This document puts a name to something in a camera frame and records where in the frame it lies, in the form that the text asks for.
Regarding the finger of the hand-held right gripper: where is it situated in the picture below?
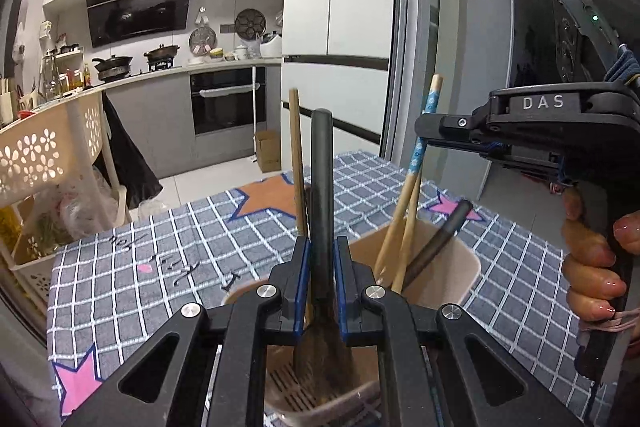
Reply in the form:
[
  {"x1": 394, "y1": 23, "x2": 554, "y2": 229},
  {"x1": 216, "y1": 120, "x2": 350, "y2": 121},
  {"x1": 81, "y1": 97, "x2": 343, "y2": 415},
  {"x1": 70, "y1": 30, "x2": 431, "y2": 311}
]
[
  {"x1": 472, "y1": 139, "x2": 563, "y2": 180},
  {"x1": 415, "y1": 106, "x2": 496, "y2": 148}
]

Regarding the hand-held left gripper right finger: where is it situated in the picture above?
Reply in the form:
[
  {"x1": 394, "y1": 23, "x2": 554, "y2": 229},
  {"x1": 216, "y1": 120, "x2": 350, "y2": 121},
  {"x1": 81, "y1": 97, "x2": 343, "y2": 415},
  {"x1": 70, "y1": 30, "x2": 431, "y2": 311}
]
[{"x1": 334, "y1": 236, "x2": 583, "y2": 427}]

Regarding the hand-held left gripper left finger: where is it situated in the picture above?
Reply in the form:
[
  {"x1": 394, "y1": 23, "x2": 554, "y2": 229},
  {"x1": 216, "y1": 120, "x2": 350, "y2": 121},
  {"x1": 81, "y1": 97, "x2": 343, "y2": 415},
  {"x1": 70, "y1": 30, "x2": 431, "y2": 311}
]
[{"x1": 62, "y1": 237, "x2": 311, "y2": 427}]

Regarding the blue patterned chopstick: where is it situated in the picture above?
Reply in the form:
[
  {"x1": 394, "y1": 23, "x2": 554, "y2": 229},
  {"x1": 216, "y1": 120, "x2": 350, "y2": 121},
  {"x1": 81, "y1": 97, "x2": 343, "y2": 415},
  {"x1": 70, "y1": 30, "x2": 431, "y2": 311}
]
[{"x1": 374, "y1": 75, "x2": 444, "y2": 279}]

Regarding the black chopstick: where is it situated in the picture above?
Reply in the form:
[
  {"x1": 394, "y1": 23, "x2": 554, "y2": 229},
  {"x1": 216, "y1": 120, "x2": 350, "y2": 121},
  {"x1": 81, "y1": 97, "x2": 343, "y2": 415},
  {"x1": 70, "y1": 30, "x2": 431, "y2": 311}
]
[{"x1": 401, "y1": 199, "x2": 473, "y2": 288}]

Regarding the black spoon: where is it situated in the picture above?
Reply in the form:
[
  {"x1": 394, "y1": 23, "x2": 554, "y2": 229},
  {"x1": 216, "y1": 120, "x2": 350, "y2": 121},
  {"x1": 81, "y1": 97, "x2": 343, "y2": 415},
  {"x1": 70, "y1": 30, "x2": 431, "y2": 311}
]
[{"x1": 292, "y1": 108, "x2": 358, "y2": 408}]

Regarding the beige plastic utensil holder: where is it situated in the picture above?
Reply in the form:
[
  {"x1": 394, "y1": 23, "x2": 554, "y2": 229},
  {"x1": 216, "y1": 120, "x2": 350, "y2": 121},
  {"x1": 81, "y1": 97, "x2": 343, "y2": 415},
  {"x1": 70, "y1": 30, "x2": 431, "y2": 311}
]
[{"x1": 220, "y1": 218, "x2": 482, "y2": 427}]

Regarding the person's right hand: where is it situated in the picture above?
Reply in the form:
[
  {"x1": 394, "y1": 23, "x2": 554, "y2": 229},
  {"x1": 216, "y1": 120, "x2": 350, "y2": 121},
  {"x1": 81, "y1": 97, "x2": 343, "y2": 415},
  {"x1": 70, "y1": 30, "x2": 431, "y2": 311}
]
[{"x1": 561, "y1": 187, "x2": 640, "y2": 325}]

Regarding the checkered star tablecloth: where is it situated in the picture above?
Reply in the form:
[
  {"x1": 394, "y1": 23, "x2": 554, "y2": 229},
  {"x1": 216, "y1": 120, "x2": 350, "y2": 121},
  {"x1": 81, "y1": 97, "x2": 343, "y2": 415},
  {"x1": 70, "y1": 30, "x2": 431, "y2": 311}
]
[{"x1": 47, "y1": 151, "x2": 616, "y2": 427}]

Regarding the cardboard box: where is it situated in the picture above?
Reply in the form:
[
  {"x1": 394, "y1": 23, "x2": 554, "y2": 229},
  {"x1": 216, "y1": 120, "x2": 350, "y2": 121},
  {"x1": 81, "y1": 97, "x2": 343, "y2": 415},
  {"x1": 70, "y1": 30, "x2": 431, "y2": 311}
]
[{"x1": 254, "y1": 129, "x2": 283, "y2": 172}]

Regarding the white refrigerator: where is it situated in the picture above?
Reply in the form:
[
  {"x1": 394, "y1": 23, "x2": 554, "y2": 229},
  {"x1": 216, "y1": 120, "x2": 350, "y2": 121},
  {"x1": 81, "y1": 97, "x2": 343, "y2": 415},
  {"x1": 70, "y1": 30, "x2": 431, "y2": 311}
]
[{"x1": 280, "y1": 0, "x2": 398, "y2": 158}]

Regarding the black built-in oven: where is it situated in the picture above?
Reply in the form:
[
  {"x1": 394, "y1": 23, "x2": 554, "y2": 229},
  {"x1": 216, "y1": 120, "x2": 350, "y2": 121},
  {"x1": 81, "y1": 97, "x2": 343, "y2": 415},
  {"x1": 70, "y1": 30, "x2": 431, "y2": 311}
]
[{"x1": 189, "y1": 68, "x2": 267, "y2": 138}]

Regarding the white rice cooker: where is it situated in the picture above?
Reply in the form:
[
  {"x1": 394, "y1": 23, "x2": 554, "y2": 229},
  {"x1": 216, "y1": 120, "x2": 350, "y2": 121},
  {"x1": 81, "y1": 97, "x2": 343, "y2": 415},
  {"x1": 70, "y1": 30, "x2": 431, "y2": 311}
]
[{"x1": 260, "y1": 34, "x2": 283, "y2": 58}]

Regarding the grey kitchen base cabinet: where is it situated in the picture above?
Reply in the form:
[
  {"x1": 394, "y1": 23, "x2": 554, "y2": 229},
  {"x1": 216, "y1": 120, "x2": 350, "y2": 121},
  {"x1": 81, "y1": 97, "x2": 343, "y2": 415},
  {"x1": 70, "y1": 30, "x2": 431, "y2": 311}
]
[{"x1": 100, "y1": 57, "x2": 283, "y2": 180}]

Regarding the dark hanging cloth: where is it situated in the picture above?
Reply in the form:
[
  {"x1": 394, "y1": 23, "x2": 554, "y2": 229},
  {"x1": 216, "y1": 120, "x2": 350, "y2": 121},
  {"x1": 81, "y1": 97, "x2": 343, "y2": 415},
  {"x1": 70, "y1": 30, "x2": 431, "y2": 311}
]
[{"x1": 95, "y1": 89, "x2": 163, "y2": 210}]

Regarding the dark round steamer rack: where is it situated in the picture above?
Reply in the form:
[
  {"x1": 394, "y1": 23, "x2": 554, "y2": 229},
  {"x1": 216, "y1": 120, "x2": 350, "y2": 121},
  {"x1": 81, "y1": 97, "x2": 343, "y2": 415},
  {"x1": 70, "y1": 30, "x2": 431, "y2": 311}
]
[{"x1": 235, "y1": 8, "x2": 265, "y2": 38}]

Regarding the clear plastic bag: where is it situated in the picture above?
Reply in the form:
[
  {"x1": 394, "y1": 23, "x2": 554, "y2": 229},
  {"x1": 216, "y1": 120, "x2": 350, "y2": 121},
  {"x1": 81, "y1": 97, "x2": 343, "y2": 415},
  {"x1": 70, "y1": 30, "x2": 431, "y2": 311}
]
[{"x1": 57, "y1": 179, "x2": 116, "y2": 238}]

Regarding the silver round steamer rack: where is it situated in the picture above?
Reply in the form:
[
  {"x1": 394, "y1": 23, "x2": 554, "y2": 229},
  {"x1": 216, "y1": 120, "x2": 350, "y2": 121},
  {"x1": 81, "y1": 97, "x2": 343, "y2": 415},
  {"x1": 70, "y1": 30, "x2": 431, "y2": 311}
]
[{"x1": 188, "y1": 27, "x2": 217, "y2": 56}]

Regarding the dark lidded pot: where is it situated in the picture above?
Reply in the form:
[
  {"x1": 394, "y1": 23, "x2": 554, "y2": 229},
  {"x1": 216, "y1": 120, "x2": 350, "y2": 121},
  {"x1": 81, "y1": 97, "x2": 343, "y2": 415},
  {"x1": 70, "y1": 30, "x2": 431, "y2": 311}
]
[{"x1": 143, "y1": 43, "x2": 180, "y2": 62}]

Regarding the black wok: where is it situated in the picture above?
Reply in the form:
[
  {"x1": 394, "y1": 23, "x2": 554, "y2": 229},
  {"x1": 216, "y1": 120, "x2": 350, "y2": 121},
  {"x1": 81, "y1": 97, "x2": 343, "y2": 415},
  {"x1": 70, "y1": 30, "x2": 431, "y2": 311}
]
[{"x1": 91, "y1": 54, "x2": 134, "y2": 80}]

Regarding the beige flower-cutout storage rack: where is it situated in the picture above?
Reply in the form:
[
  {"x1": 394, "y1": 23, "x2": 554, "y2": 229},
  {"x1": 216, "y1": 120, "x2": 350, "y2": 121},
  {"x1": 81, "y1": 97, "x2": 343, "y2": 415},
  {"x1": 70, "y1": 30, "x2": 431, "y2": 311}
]
[{"x1": 0, "y1": 84, "x2": 131, "y2": 303}]

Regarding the black range hood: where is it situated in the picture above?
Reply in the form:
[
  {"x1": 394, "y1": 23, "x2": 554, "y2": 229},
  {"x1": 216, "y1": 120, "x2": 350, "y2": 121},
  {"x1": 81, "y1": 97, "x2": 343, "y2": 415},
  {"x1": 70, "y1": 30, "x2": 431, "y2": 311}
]
[{"x1": 85, "y1": 0, "x2": 195, "y2": 48}]

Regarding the white spice rack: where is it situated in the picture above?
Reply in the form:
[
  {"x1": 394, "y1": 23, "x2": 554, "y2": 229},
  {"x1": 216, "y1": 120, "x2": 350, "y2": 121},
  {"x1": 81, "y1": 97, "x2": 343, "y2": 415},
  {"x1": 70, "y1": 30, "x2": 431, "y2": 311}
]
[{"x1": 42, "y1": 47, "x2": 86, "y2": 100}]

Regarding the grey sliding door frame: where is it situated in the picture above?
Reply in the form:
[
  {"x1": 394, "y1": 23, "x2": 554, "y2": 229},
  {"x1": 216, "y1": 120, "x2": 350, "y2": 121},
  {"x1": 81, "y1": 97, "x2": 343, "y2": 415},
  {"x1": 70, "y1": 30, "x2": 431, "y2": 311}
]
[{"x1": 382, "y1": 0, "x2": 516, "y2": 202}]

